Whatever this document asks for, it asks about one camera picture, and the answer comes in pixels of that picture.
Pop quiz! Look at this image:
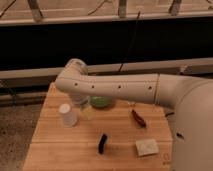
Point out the beige sponge pad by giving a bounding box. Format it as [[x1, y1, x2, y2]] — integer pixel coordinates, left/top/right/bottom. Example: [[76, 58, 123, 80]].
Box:
[[135, 139, 159, 156]]

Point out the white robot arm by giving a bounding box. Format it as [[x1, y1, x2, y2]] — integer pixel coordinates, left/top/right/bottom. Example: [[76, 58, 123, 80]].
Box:
[[55, 59, 213, 171]]

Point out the green bowl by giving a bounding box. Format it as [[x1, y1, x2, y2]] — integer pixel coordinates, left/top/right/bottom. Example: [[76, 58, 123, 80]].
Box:
[[90, 96, 114, 108]]

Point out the black hanging cable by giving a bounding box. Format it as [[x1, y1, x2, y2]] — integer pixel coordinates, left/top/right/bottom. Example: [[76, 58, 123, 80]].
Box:
[[118, 11, 141, 73]]

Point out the black eraser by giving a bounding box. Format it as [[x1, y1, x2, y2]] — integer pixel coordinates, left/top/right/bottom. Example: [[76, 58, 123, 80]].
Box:
[[98, 134, 108, 154]]

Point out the dark red pen tool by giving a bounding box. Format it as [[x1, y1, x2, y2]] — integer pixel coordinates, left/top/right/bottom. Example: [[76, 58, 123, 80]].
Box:
[[131, 109, 146, 128]]

